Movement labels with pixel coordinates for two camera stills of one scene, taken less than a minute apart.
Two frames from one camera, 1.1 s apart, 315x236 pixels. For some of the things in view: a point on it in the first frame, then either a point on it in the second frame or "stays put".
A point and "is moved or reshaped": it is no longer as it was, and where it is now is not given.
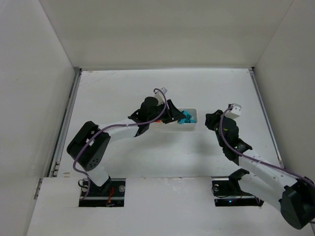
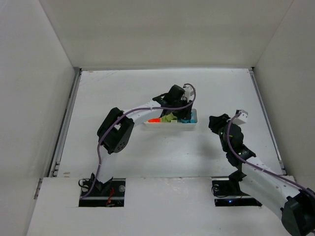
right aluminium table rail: (266, 113) stays put
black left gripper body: (170, 113) → (184, 113)
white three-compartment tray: (174, 125) stays put
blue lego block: (187, 114) is moved or reshaped
